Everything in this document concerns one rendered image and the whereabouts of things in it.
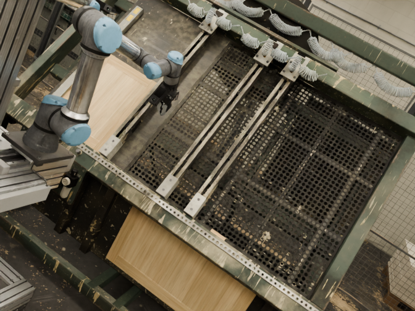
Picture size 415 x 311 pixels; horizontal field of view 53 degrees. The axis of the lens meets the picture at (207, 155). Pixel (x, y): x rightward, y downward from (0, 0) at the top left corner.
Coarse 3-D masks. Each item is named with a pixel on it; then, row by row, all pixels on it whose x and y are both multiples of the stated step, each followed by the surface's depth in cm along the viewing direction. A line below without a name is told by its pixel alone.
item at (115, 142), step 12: (204, 24) 264; (204, 36) 265; (192, 48) 264; (192, 60) 265; (180, 72) 259; (156, 84) 253; (144, 108) 247; (132, 120) 248; (120, 132) 243; (132, 132) 248; (108, 144) 238; (120, 144) 243; (108, 156) 238
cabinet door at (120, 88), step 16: (112, 64) 264; (112, 80) 260; (128, 80) 260; (144, 80) 260; (64, 96) 256; (96, 96) 256; (112, 96) 256; (128, 96) 256; (144, 96) 256; (96, 112) 252; (112, 112) 252; (128, 112) 252; (96, 128) 249; (112, 128) 248; (96, 144) 244
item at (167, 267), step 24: (144, 216) 256; (120, 240) 263; (144, 240) 258; (168, 240) 252; (120, 264) 266; (144, 264) 260; (168, 264) 254; (192, 264) 249; (168, 288) 256; (192, 288) 251; (216, 288) 245; (240, 288) 240
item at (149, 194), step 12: (96, 156) 238; (108, 168) 235; (132, 180) 232; (180, 216) 224; (192, 228) 222; (216, 240) 220; (228, 252) 217; (252, 264) 215; (264, 276) 213; (300, 300) 208
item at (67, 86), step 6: (132, 12) 276; (138, 12) 276; (126, 18) 275; (132, 18) 275; (138, 18) 279; (120, 24) 273; (126, 24) 273; (132, 24) 277; (126, 30) 275; (72, 78) 259; (66, 84) 257; (72, 84) 258; (60, 90) 256; (66, 90) 256; (60, 96) 254
